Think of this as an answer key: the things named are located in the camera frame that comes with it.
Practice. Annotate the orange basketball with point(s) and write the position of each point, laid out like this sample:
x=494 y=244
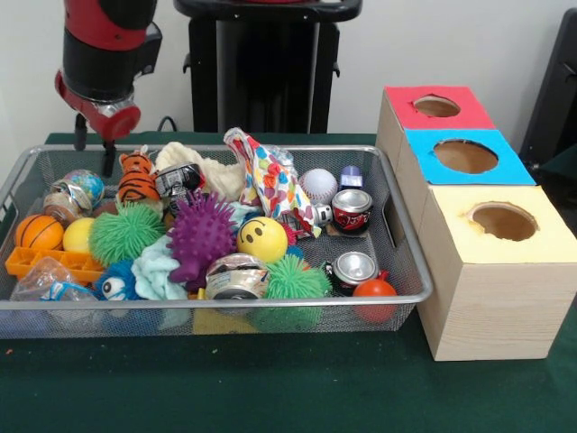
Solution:
x=39 y=232

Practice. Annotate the crushed black can silver lid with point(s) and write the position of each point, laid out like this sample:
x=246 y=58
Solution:
x=356 y=268

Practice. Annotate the white baseball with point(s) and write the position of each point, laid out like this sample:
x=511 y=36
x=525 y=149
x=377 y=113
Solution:
x=318 y=182

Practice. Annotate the purple spiky rubber toy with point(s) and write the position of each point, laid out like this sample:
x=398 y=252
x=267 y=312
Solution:
x=203 y=234

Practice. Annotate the wooden box with three holes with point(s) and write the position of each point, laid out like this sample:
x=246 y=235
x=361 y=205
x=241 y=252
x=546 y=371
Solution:
x=496 y=306

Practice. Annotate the dark green table cloth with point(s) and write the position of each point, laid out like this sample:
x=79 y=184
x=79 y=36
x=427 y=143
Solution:
x=270 y=383
x=563 y=167

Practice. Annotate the black chair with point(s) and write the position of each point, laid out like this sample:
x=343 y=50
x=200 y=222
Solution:
x=559 y=90

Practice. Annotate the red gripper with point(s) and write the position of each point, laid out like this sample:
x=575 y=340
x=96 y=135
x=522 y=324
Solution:
x=108 y=119

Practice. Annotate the orange striped tiger plush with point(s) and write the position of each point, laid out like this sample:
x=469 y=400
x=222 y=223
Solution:
x=135 y=180

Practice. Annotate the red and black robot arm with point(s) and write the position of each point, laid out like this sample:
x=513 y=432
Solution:
x=108 y=45

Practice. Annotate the red ball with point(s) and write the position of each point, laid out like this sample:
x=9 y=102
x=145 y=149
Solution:
x=375 y=293

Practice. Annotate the white cloth with coloured dots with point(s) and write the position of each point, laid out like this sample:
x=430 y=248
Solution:
x=275 y=180

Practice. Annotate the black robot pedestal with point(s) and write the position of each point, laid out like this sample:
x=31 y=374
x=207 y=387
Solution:
x=270 y=67

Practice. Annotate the yellow smiley ball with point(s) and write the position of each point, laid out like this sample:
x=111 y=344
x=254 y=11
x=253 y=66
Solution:
x=262 y=239

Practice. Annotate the silver mesh bin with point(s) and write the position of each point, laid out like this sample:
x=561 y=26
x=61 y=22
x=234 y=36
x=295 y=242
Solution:
x=412 y=270

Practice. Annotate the crushed red can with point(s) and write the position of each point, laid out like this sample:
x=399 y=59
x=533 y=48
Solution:
x=353 y=209

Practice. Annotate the purple toy block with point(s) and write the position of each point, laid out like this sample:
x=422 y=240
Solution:
x=350 y=177

